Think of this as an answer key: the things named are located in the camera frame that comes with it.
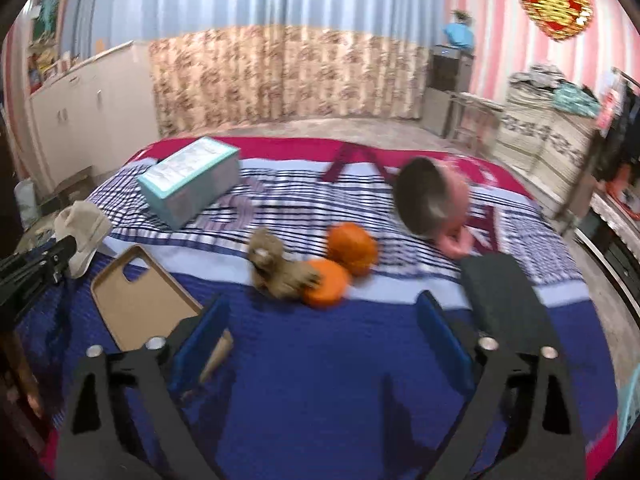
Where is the white side cabinet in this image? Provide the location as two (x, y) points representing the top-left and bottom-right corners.
(27, 41), (161, 196)

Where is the black long wallet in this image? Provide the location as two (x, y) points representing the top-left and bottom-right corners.
(460, 252), (563, 361)

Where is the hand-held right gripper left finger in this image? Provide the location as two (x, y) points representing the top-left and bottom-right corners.
(56, 294), (232, 480)

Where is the teal folded cloth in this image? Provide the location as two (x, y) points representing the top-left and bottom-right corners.
(552, 82), (601, 116)

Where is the white folding table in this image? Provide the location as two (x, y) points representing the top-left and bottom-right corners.
(445, 91), (503, 153)

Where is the brown plush toy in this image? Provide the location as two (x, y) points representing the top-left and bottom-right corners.
(248, 227), (321, 301)

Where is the wall poster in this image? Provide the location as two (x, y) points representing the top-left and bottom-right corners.
(27, 0), (66, 91)

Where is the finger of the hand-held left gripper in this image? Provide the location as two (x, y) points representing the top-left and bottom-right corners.
(0, 236), (79, 333)

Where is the teal tissue box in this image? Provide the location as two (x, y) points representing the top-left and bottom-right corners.
(136, 136), (241, 230)

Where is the beige cloth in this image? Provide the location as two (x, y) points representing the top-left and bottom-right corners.
(54, 201), (113, 280)

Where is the low cabinet with lace cloth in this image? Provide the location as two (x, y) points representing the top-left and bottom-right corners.
(570, 192), (640, 311)

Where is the pink hanging bag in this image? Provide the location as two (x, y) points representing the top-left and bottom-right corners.
(597, 72), (626, 126)

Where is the red heart wall decoration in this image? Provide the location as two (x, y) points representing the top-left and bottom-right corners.
(516, 0), (592, 41)

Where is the water dispenser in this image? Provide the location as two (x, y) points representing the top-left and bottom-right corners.
(420, 44), (475, 137)

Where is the blue and floral curtain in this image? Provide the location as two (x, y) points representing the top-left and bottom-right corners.
(65, 0), (446, 136)

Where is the cabinet under patterned cloth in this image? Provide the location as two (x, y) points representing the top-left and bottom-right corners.
(492, 80), (601, 221)

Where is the blue cloth cover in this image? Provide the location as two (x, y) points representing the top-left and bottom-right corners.
(445, 22), (475, 52)

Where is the orange fruit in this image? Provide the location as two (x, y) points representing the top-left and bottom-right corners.
(301, 259), (351, 309)
(327, 223), (378, 277)

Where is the grey clothes pile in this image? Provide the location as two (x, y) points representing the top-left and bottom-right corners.
(509, 63), (568, 91)

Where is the light blue plastic basket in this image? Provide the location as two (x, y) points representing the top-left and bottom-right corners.
(616, 360), (640, 453)

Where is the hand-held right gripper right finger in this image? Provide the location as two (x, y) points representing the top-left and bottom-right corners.
(416, 290), (586, 480)

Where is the beige phone case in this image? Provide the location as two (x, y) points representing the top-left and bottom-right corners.
(91, 244), (234, 386)

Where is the pink mug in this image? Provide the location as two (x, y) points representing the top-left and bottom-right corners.
(393, 155), (473, 261)

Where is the blue striped blanket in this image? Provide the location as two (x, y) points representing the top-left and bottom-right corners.
(15, 250), (621, 480)

